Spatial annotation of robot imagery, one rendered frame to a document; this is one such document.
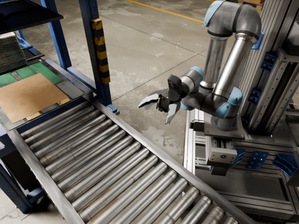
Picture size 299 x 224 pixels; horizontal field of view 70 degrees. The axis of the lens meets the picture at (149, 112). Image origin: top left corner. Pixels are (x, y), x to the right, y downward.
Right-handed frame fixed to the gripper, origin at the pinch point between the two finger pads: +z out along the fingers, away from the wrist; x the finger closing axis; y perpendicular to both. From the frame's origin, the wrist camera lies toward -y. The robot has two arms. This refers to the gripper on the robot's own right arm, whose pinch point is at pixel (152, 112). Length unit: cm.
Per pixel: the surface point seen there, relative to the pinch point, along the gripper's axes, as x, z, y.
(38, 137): 63, 14, 53
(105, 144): 28, -4, 48
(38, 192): 74, 27, 122
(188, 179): -19.5, -11.1, 41.3
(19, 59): 147, -26, 59
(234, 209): -42, -9, 38
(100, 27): 71, -47, 10
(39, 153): 52, 21, 51
